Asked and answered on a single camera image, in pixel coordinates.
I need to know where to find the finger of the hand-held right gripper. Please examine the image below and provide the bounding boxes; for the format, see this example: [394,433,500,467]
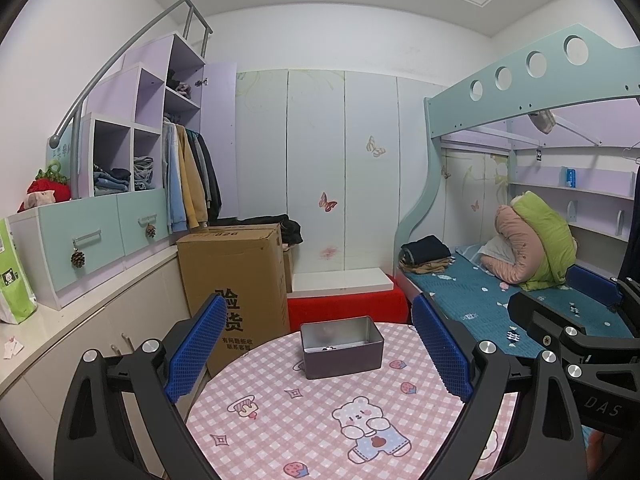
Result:
[507,292,640,361]
[566,265,640,311]

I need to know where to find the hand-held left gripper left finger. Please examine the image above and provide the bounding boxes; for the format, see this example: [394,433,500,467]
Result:
[52,294,228,480]

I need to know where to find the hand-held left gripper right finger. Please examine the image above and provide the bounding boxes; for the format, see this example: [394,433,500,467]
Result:
[410,292,588,480]

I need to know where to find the silver tin box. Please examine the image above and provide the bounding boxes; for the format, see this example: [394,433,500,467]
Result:
[299,316,385,380]

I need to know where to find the teal patterned bed sheet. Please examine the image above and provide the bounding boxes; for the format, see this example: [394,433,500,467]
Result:
[407,245,636,351]

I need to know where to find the pink and green quilt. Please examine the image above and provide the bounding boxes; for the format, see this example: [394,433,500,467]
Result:
[480,191,578,291]

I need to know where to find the white pillow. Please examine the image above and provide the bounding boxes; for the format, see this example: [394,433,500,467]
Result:
[480,235,516,264]

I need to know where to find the folded tan garment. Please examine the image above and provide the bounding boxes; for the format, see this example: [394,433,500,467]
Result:
[400,255,456,275]

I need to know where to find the tall cardboard box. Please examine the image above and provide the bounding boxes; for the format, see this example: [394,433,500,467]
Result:
[176,223,288,378]

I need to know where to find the folded dark clothes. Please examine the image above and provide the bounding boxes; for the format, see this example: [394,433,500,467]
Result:
[400,235,451,264]

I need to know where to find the red bench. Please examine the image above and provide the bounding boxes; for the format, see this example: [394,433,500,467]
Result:
[286,282,407,334]

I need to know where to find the white board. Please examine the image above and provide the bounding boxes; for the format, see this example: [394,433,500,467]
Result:
[291,268,396,292]

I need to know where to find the beige cabinet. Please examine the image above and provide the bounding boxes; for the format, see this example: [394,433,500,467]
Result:
[0,245,201,480]

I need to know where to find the pink checked tablecloth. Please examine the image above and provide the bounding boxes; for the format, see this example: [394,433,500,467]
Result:
[185,321,521,480]

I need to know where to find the black clothes heap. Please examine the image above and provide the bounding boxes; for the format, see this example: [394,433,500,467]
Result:
[220,214,304,247]

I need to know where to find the teal drawer unit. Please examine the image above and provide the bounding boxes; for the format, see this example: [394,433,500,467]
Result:
[7,187,173,311]

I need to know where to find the hanging yellow jacket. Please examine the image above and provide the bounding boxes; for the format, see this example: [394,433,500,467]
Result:
[175,125,209,229]

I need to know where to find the hanging light blue jacket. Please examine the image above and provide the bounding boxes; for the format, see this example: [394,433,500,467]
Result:
[162,122,189,233]

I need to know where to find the hanging dark jackets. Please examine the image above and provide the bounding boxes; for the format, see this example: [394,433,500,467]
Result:
[192,130,222,222]

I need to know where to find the folded light jeans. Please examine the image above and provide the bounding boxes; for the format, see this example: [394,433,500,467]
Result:
[132,156,156,191]

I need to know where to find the folded dark jeans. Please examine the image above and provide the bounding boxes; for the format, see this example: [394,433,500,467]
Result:
[93,167,133,196]

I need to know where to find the green and white bag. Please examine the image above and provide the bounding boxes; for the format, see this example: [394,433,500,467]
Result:
[0,217,40,324]

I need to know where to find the white panelled wardrobe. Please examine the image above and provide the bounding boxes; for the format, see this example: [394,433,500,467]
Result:
[234,69,447,283]

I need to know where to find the red strawberry plush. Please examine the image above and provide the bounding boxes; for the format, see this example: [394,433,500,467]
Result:
[17,159,72,213]

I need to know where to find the clothes in shelf cubby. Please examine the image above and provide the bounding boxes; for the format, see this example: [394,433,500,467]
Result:
[166,70,194,99]

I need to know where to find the purple stair shelf unit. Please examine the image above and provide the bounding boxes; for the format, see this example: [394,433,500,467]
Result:
[47,32,238,231]

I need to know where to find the grey handrail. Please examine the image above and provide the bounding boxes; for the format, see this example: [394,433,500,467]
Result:
[48,0,214,201]

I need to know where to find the teal bunk bed frame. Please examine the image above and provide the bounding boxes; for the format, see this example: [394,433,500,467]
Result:
[395,22,640,341]

